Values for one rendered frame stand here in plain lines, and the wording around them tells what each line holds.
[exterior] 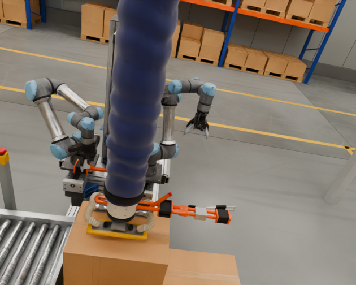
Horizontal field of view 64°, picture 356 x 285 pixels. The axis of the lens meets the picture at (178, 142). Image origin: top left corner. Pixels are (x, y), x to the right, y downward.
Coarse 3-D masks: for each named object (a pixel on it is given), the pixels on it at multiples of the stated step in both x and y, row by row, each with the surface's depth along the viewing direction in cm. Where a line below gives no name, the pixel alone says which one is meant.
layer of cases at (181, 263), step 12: (180, 252) 219; (192, 252) 221; (204, 252) 224; (168, 264) 209; (180, 264) 211; (192, 264) 213; (204, 264) 215; (216, 264) 217; (228, 264) 219; (168, 276) 201; (180, 276) 203; (192, 276) 205; (204, 276) 207; (216, 276) 209; (228, 276) 210
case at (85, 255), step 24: (96, 216) 183; (72, 240) 165; (96, 240) 168; (120, 240) 171; (144, 240) 174; (168, 240) 178; (72, 264) 164; (96, 264) 164; (120, 264) 164; (144, 264) 164
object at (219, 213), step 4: (216, 212) 170; (220, 212) 171; (224, 212) 171; (228, 212) 172; (216, 216) 168; (220, 216) 168; (224, 216) 168; (228, 216) 169; (216, 220) 168; (220, 220) 169; (224, 220) 169; (228, 220) 169; (228, 224) 170
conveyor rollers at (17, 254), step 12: (0, 228) 206; (0, 240) 201; (12, 240) 201; (24, 240) 202; (36, 240) 203; (48, 240) 206; (0, 252) 191; (36, 252) 199; (48, 252) 198; (60, 252) 200; (0, 264) 186; (12, 264) 186; (24, 264) 188; (24, 276) 183; (36, 276) 183; (48, 276) 185
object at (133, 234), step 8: (88, 224) 160; (104, 224) 159; (128, 224) 165; (136, 224) 167; (88, 232) 157; (96, 232) 157; (104, 232) 158; (112, 232) 159; (120, 232) 160; (128, 232) 161; (136, 232) 162; (144, 232) 164
